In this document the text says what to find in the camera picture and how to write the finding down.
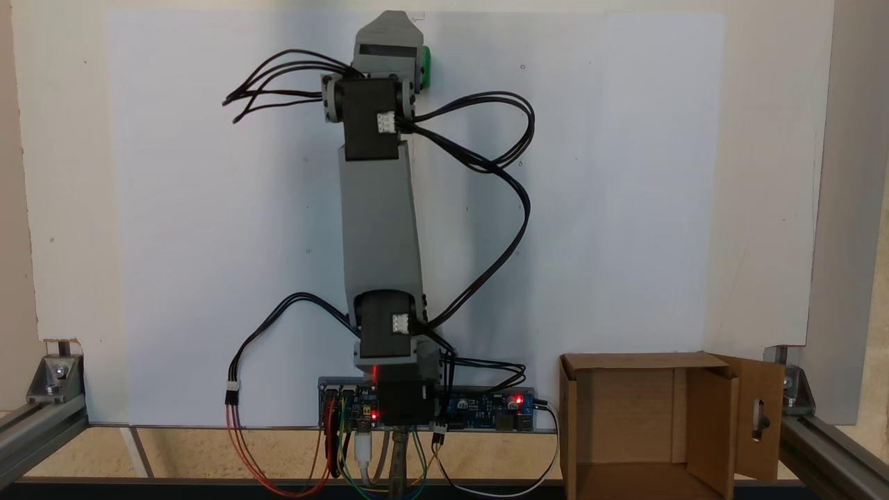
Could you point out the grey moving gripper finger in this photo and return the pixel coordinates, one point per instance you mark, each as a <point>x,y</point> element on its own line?
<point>389,29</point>

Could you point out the green dice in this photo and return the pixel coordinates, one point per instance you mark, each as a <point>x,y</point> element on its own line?
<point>425,66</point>

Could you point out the grey black Koch robot arm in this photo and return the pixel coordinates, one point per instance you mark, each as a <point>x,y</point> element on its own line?
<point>382,229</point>

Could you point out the large white paper sheet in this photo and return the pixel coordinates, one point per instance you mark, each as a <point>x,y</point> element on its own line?
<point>208,208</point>

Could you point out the motor driver circuit board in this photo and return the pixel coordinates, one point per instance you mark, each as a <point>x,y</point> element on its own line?
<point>344,410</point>

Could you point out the blue power converter board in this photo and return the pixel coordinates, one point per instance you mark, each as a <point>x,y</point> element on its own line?
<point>486,406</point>

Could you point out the open cardboard box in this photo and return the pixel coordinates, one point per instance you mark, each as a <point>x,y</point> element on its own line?
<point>625,417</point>

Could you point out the metal corner bracket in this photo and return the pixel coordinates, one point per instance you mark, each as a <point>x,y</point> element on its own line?
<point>55,378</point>
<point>795,389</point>

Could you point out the aluminium frame post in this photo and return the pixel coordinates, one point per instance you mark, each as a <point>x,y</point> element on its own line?
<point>833,451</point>
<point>42,434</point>

